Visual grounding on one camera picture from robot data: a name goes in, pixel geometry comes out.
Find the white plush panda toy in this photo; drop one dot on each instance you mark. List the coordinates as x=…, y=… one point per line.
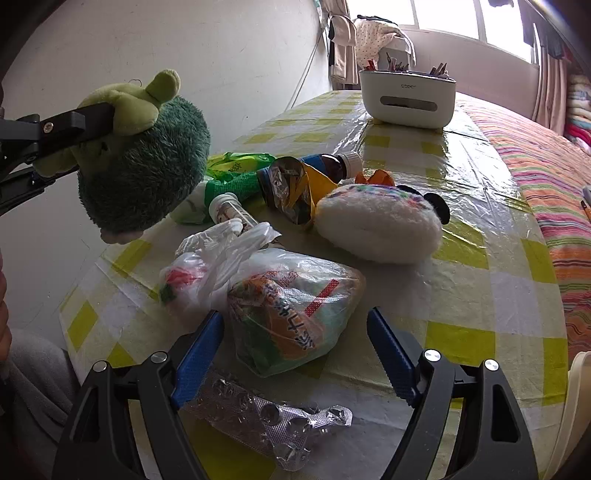
x=378, y=226

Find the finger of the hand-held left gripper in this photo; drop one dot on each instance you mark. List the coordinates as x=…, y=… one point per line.
x=23, y=187
x=60, y=127

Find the small clear pill bottle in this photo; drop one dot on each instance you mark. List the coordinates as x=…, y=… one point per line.
x=226, y=210

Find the bed with striped sheet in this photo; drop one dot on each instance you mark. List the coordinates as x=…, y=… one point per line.
x=554, y=221

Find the crumpled foil snack bag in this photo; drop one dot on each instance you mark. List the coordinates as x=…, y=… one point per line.
x=286, y=189

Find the pen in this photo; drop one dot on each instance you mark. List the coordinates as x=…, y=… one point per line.
x=585, y=208

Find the stack of folded blankets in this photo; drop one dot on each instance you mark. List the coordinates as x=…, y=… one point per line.
x=579, y=110

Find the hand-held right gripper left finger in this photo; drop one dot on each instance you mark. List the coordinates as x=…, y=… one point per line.
x=198, y=355

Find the window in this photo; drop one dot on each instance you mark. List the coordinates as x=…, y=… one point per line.
x=461, y=18

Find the pink curtain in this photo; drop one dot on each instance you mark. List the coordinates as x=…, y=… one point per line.
x=549, y=87

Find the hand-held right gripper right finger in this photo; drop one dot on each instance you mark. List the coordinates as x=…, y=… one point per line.
x=392, y=360

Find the green plush toy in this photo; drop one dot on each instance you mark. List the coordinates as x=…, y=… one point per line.
x=147, y=161

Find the light beige garment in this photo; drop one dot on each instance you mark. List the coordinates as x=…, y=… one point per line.
x=344, y=46

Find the white and green wrapper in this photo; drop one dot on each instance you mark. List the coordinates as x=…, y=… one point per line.
x=191, y=207

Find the polka dot cloth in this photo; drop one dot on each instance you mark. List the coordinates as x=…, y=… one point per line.
x=374, y=39

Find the bundle of utensils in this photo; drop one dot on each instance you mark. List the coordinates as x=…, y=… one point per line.
x=392, y=67

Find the silver blister pack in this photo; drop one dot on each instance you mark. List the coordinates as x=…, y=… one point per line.
x=258, y=415

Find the white plastic bag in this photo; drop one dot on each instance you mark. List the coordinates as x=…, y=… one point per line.
x=207, y=272

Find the clear bag with orange packet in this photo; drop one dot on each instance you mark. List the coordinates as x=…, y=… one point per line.
x=286, y=314

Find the orange wrapper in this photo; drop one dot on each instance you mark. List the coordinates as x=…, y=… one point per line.
x=376, y=177

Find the white tissue organizer box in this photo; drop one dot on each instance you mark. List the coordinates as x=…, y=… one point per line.
x=406, y=99

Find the cream plastic bin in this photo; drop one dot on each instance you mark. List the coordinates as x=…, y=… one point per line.
x=582, y=415

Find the brown bottle with white cap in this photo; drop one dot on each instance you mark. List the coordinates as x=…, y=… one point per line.
x=330, y=166

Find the green plastic bag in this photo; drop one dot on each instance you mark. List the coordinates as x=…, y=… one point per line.
x=240, y=168

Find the person's grey trouser leg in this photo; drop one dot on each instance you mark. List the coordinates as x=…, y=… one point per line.
x=37, y=397

